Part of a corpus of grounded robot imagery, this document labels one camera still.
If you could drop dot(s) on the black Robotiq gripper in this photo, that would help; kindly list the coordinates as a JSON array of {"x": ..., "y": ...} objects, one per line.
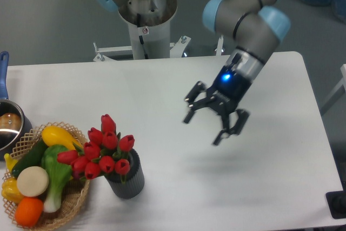
[{"x": 223, "y": 97}]

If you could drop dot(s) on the red tulip bouquet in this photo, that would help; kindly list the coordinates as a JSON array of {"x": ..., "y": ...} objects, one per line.
[{"x": 105, "y": 153}]

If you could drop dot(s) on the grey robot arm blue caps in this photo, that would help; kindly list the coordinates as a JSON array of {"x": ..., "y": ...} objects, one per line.
[{"x": 255, "y": 25}]

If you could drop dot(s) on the dark grey ribbed vase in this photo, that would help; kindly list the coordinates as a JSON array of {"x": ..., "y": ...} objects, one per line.
[{"x": 134, "y": 182}]

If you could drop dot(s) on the black device at table edge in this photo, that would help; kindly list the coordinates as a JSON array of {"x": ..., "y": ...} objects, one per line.
[{"x": 336, "y": 204}]

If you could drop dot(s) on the purple red radish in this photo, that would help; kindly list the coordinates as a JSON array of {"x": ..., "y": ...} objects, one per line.
[{"x": 76, "y": 175}]

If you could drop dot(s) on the yellow squash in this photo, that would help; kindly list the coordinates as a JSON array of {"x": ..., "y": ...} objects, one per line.
[{"x": 53, "y": 135}]

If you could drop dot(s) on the green bok choy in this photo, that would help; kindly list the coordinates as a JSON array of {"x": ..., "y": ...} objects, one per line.
[{"x": 59, "y": 175}]

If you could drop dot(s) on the dark green cucumber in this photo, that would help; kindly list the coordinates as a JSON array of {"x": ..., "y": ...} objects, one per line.
[{"x": 31, "y": 158}]

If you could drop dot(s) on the cream round bun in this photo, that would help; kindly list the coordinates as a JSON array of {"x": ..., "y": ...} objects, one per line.
[{"x": 33, "y": 181}]

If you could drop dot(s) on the woven wicker basket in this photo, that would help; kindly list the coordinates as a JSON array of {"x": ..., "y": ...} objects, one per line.
[{"x": 74, "y": 193}]

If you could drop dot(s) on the orange fruit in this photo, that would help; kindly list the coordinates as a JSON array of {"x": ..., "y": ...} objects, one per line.
[{"x": 28, "y": 211}]

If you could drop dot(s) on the yellow banana tip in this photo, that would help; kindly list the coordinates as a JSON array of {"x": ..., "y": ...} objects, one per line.
[{"x": 10, "y": 162}]

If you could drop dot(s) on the yellow bell pepper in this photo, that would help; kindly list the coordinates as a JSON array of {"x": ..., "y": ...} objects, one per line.
[{"x": 10, "y": 191}]

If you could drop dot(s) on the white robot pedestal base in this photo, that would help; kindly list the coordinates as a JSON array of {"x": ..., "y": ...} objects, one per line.
[{"x": 148, "y": 24}]

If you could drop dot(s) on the white frame at right edge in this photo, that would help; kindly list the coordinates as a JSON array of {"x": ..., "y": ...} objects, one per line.
[{"x": 335, "y": 94}]

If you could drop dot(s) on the steel saucepan blue handle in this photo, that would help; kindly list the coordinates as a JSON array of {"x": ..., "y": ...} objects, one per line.
[{"x": 14, "y": 123}]

